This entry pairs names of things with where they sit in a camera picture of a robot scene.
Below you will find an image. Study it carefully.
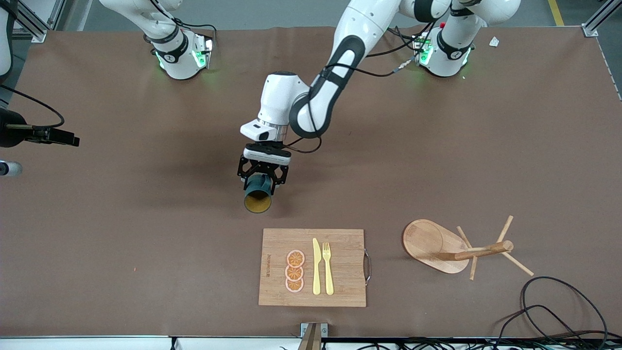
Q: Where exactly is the aluminium frame profile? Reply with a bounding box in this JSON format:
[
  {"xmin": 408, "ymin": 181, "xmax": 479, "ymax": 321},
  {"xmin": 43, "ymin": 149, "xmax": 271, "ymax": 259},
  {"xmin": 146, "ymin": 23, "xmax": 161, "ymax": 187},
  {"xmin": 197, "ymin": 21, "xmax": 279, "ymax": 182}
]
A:
[
  {"xmin": 582, "ymin": 0, "xmax": 622, "ymax": 38},
  {"xmin": 11, "ymin": 0, "xmax": 49, "ymax": 43}
]

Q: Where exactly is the yellow plastic knife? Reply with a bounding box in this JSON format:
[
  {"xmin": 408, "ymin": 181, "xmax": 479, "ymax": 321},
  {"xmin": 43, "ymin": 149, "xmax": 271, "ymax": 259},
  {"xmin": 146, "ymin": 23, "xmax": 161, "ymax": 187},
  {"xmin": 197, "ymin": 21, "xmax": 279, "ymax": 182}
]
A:
[{"xmin": 312, "ymin": 238, "xmax": 322, "ymax": 296}]

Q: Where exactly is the black arm base cable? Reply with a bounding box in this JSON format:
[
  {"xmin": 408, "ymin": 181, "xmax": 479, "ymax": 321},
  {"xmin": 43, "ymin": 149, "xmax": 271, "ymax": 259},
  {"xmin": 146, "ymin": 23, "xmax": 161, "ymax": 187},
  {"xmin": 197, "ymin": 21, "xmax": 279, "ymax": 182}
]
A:
[
  {"xmin": 388, "ymin": 25, "xmax": 421, "ymax": 57},
  {"xmin": 155, "ymin": 0, "xmax": 218, "ymax": 49}
]

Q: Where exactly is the yellow plastic fork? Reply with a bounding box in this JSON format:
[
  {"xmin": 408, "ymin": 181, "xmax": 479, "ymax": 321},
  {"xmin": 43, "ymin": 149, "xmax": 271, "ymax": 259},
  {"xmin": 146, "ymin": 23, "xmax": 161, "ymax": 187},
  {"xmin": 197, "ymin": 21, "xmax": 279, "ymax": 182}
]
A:
[{"xmin": 322, "ymin": 242, "xmax": 335, "ymax": 296}]

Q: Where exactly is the white table edge rail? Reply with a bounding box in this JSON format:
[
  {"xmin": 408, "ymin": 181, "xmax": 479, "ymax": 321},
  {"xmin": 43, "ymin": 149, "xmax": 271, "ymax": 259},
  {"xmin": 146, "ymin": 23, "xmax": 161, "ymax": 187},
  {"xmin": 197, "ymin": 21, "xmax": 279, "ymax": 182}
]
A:
[{"xmin": 0, "ymin": 335, "xmax": 622, "ymax": 350}]

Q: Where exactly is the black left arm base cable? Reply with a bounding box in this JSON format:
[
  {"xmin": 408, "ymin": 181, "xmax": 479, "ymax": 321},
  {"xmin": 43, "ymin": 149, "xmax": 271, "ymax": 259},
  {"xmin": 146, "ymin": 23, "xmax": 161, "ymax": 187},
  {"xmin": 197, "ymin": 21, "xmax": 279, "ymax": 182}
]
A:
[{"xmin": 388, "ymin": 25, "xmax": 421, "ymax": 57}]

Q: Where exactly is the metal edge bracket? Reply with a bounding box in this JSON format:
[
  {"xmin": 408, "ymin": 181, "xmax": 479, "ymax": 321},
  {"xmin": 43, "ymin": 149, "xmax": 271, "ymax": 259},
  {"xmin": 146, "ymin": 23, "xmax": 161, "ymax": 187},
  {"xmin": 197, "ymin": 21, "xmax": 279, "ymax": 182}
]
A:
[{"xmin": 297, "ymin": 322, "xmax": 328, "ymax": 350}]

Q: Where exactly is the wooden cup rack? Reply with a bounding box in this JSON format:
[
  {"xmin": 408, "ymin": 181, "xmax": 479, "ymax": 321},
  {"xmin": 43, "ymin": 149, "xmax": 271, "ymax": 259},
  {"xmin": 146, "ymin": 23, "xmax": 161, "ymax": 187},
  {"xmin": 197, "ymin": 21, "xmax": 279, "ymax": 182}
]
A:
[{"xmin": 402, "ymin": 215, "xmax": 534, "ymax": 281}]

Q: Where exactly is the dark green ribbed cup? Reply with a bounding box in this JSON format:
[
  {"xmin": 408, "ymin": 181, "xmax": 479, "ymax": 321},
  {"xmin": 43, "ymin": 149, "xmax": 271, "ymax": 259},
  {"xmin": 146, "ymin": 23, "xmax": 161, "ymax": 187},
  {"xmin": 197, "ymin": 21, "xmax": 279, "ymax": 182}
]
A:
[{"xmin": 243, "ymin": 174, "xmax": 273, "ymax": 214}]

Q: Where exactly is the black right arm base cable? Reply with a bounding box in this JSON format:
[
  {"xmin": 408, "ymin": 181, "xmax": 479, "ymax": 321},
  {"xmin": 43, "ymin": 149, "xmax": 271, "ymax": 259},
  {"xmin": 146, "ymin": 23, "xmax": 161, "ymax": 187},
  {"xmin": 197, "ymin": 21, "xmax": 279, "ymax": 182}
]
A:
[{"xmin": 155, "ymin": 0, "xmax": 218, "ymax": 49}]

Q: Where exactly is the black looped table cable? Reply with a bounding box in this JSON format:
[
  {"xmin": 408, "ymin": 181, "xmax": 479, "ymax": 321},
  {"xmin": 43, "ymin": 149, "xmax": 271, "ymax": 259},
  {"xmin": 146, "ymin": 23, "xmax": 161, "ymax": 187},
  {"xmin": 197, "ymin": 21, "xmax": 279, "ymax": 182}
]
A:
[{"xmin": 496, "ymin": 276, "xmax": 609, "ymax": 341}]

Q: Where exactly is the bamboo cutting board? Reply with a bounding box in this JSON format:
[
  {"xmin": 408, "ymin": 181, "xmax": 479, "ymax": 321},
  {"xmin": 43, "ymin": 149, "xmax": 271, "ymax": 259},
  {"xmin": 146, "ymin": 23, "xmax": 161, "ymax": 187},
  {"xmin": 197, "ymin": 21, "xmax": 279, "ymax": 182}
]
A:
[{"xmin": 259, "ymin": 228, "xmax": 372, "ymax": 308}]

